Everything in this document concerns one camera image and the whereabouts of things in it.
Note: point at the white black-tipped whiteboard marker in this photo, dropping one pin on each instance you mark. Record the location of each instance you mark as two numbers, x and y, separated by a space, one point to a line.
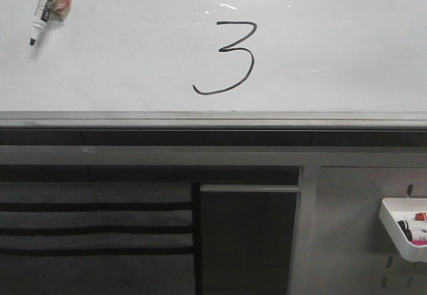
40 19

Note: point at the white glossy whiteboard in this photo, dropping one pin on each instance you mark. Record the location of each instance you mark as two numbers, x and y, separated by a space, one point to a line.
289 64

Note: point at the grey perforated pegboard panel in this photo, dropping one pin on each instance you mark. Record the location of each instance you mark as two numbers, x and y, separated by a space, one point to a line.
353 254

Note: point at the grey fabric pocket organizer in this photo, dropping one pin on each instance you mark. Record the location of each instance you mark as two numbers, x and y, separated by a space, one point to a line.
86 238

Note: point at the white plastic marker tray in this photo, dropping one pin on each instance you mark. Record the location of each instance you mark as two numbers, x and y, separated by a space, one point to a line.
393 210

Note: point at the red magnet in clear tape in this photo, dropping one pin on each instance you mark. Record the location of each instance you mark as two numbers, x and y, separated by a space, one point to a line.
60 10

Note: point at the black capped white marker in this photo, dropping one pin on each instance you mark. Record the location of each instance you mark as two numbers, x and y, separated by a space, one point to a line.
413 225

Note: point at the pink marker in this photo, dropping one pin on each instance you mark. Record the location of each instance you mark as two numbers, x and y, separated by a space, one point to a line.
419 243

